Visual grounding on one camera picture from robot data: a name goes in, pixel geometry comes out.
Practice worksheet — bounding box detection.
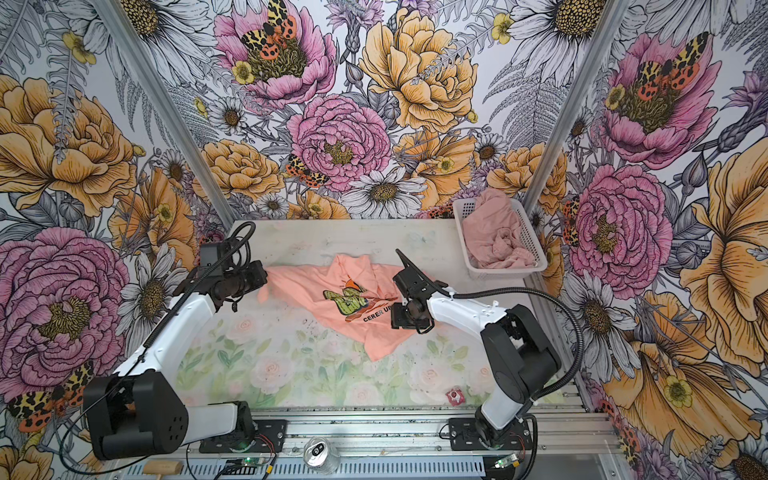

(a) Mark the dusty pink garment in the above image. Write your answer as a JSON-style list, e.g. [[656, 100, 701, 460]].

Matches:
[[462, 189, 535, 270]]

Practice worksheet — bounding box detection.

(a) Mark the left aluminium corner post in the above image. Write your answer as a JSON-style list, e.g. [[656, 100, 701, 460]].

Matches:
[[94, 1, 238, 231]]

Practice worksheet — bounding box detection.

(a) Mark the aluminium frame rail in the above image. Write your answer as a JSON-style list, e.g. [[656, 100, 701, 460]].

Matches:
[[107, 409, 622, 460]]

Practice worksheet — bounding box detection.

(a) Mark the aluminium corner post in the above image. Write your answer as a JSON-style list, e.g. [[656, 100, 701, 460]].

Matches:
[[94, 1, 238, 231], [523, 0, 631, 214]]

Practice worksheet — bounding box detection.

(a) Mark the right aluminium corner post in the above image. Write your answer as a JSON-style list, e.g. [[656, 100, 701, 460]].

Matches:
[[523, 0, 631, 214]]

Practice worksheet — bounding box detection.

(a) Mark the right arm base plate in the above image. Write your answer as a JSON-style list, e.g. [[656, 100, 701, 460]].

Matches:
[[447, 418, 533, 452]]

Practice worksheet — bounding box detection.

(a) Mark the white slotted cable duct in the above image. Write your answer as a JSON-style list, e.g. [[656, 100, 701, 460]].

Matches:
[[115, 456, 486, 480]]

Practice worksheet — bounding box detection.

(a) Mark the white plastic laundry basket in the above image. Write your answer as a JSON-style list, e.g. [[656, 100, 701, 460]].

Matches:
[[452, 194, 549, 280]]

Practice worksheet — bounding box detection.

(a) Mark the silver drink can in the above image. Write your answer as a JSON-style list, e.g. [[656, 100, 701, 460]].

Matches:
[[303, 437, 341, 475]]

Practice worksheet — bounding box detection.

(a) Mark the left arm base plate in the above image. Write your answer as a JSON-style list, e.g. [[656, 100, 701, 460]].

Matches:
[[199, 419, 288, 454]]

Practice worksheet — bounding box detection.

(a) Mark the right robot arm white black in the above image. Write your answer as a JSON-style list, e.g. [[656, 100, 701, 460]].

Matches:
[[391, 250, 573, 449]]

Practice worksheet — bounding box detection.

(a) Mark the wooden block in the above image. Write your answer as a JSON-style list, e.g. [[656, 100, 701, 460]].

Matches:
[[142, 460, 183, 479]]

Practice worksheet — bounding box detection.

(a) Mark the peach graphic t-shirt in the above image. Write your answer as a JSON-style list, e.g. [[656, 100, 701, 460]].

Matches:
[[258, 254, 416, 361]]

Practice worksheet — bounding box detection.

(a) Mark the right green circuit board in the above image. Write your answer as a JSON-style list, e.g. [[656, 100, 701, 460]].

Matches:
[[494, 453, 520, 469]]

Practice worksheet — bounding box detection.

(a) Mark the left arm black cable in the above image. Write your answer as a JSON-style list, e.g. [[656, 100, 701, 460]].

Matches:
[[56, 220, 258, 476]]

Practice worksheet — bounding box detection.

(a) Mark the small red white card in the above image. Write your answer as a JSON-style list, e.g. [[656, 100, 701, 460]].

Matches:
[[445, 387, 466, 406]]

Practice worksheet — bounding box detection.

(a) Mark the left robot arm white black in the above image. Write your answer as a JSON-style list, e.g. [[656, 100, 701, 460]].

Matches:
[[83, 237, 267, 461]]

